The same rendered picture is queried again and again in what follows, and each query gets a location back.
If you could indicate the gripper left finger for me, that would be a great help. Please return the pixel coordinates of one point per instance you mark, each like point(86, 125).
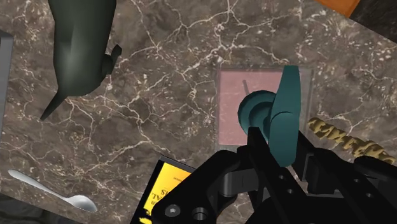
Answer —
point(217, 192)

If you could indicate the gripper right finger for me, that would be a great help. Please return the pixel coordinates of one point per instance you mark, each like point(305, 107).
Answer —
point(341, 180)

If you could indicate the teal stemmed goblet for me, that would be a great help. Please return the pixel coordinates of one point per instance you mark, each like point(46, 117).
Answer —
point(283, 118)

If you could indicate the gold patterned stick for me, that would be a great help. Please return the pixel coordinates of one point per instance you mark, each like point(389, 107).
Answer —
point(347, 139)

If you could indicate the yellow book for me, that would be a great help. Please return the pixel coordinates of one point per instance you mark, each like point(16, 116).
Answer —
point(162, 189)

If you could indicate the pink square glass tray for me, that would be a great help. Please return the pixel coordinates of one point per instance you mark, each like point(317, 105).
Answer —
point(235, 105)

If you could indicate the silver spoon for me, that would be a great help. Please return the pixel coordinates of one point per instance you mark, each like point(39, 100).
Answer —
point(62, 195)

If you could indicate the orange block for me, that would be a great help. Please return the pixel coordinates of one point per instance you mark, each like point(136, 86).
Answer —
point(339, 6)

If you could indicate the dark green watering can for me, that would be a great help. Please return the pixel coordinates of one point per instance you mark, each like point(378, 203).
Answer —
point(79, 49)

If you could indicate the grey box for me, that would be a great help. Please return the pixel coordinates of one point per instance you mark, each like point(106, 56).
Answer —
point(4, 77)

